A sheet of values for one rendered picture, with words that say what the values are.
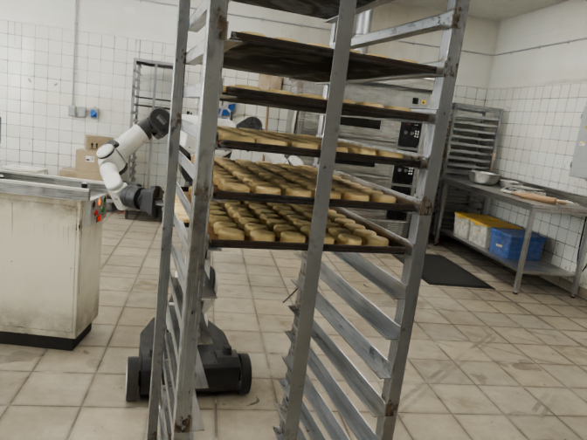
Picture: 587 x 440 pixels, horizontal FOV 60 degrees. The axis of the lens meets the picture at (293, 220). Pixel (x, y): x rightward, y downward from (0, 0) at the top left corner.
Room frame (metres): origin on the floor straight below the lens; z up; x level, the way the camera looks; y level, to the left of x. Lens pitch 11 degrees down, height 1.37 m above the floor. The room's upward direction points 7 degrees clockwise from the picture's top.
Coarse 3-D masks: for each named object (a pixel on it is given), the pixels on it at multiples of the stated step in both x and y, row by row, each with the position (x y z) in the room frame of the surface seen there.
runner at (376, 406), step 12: (312, 336) 1.38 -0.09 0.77; (324, 336) 1.36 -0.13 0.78; (324, 348) 1.31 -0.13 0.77; (336, 348) 1.28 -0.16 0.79; (336, 360) 1.25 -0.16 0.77; (348, 360) 1.21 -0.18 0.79; (348, 372) 1.19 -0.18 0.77; (360, 384) 1.13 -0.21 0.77; (360, 396) 1.08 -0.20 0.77; (372, 396) 1.07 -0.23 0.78; (372, 408) 1.04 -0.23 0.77; (384, 408) 1.02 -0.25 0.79
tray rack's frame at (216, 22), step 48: (336, 48) 0.95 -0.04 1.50; (336, 96) 0.95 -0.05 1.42; (432, 96) 1.04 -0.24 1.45; (336, 144) 0.96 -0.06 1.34; (432, 144) 1.02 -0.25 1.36; (192, 192) 0.89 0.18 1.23; (432, 192) 1.02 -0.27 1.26; (192, 240) 0.87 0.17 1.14; (192, 288) 0.87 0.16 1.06; (192, 336) 0.88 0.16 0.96; (192, 384) 0.88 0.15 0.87; (384, 384) 1.04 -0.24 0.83; (288, 432) 0.95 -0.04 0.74; (384, 432) 1.02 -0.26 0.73
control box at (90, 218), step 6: (90, 198) 2.63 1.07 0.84; (96, 198) 2.66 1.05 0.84; (102, 198) 2.76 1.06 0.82; (90, 204) 2.59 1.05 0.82; (96, 204) 2.67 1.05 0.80; (102, 204) 2.76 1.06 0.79; (90, 210) 2.59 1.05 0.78; (90, 216) 2.59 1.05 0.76; (96, 216) 2.68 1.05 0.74; (102, 216) 2.77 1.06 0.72; (84, 222) 2.59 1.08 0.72; (90, 222) 2.59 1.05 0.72; (96, 222) 2.67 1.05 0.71
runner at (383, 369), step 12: (300, 276) 1.60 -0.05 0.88; (300, 288) 1.53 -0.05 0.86; (324, 300) 1.39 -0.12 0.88; (324, 312) 1.35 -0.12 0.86; (336, 312) 1.31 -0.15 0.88; (336, 324) 1.28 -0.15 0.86; (348, 324) 1.24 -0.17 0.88; (348, 336) 1.20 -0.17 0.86; (360, 336) 1.17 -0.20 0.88; (360, 348) 1.14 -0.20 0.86; (372, 348) 1.10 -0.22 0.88; (372, 360) 1.09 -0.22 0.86; (384, 360) 1.05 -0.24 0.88; (384, 372) 1.04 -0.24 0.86
